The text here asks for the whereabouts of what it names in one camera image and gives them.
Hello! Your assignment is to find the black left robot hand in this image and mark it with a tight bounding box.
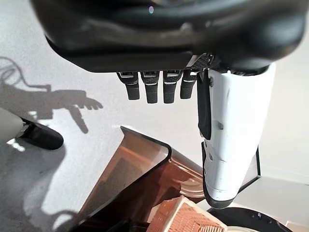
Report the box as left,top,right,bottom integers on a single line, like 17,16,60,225
28,0,307,209

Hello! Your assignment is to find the glossy brown stand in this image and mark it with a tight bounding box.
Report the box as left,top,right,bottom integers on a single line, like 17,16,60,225
71,125,206,232

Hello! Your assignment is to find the round washing machine door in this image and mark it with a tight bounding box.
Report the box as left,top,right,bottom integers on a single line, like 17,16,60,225
207,207,293,232

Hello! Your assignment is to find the rectangular wicker laundry basket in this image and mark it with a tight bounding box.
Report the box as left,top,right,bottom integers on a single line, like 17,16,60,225
146,195,229,232

